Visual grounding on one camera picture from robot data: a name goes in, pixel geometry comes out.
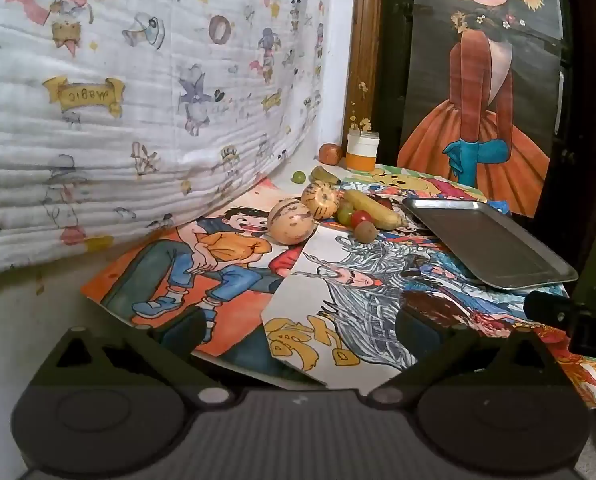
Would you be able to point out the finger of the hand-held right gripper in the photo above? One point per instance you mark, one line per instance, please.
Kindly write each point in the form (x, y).
(547, 306)

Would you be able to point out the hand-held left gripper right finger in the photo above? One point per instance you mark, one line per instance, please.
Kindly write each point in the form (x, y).
(417, 330)

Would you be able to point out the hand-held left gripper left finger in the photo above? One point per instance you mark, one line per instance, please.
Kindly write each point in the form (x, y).
(185, 325)

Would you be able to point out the metal tray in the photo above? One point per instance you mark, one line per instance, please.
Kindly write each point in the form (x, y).
(477, 245)

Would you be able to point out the brown kiwi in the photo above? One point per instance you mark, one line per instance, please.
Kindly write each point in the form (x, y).
(365, 231)

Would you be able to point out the red tomato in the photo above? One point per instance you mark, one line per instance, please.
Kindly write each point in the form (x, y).
(361, 217)

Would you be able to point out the long yellow banana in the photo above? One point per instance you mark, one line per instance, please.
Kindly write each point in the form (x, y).
(372, 210)

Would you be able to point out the small green round fruit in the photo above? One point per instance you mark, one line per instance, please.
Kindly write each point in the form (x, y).
(298, 177)
(345, 214)

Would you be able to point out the striped pepino melon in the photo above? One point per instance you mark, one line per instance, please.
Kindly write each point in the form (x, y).
(320, 200)
(290, 222)

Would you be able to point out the small yellow banana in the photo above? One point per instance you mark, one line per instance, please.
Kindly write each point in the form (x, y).
(325, 175)

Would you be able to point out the cartoon boys poster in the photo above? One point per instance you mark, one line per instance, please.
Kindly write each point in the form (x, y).
(218, 260)

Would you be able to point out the white-haired figure poster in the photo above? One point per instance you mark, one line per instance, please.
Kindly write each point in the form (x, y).
(357, 280)

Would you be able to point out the yellow bear poster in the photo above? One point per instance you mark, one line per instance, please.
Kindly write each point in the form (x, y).
(402, 182)

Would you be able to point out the white and orange jar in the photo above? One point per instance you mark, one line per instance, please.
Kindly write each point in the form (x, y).
(361, 152)

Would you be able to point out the red apple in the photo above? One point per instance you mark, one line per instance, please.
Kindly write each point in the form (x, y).
(330, 154)

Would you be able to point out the dried yellow flowers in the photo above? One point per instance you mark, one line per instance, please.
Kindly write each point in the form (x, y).
(363, 122)

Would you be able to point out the white cartoon printed blanket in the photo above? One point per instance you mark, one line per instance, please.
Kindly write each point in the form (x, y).
(128, 110)

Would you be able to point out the wall poster orange dress figure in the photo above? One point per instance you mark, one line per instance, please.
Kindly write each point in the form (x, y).
(477, 135)

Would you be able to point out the brown wooden frame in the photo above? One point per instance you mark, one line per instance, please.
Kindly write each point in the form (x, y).
(365, 35)

